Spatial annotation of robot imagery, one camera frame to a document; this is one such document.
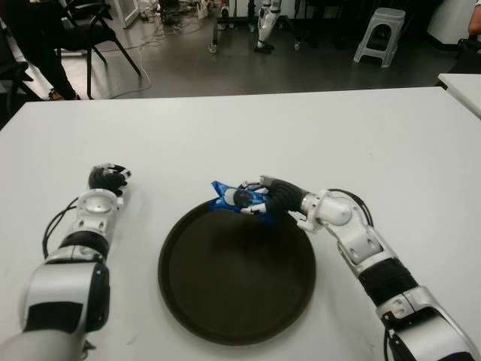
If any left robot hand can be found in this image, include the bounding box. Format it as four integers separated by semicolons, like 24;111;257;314
89;162;132;196

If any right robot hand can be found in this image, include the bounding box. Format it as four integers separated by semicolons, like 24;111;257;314
240;174;306;223

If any blue Oreo cookie packet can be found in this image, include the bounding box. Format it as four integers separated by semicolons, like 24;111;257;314
209;180;277;226

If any round dark brown tray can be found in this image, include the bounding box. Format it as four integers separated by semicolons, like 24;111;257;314
157;194;316;346

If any person in black trousers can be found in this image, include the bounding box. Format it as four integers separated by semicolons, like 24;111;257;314
0;0;82;102

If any black office chair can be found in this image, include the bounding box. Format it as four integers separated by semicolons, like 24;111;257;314
0;62;33;125

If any white framed panel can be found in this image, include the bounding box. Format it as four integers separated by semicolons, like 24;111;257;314
112;0;140;27

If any white humanoid robot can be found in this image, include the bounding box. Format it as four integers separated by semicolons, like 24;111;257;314
253;0;283;55

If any grey plastic stool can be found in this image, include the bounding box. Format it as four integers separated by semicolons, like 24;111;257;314
352;7;406;68

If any black armrest seat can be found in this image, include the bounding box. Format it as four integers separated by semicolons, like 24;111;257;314
454;37;481;74

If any seated person in white shirt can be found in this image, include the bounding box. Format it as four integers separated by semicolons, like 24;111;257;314
467;5;481;37

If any black left forearm cable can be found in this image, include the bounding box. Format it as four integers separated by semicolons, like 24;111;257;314
41;197;82;259

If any black forearm cable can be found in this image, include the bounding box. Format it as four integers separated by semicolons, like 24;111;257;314
41;197;82;259
330;187;375;229

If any black right forearm cable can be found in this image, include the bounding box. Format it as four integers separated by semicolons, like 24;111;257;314
330;187;375;229

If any white floor cable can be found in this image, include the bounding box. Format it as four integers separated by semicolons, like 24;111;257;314
108;22;151;99

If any black metal-frame chair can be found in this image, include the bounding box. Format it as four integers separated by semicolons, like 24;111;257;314
56;0;142;101

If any black left upper arm cable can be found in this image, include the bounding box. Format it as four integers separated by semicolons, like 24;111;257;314
80;336;98;361

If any black wheeled gantry frame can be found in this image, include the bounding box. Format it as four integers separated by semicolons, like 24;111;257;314
206;0;301;56

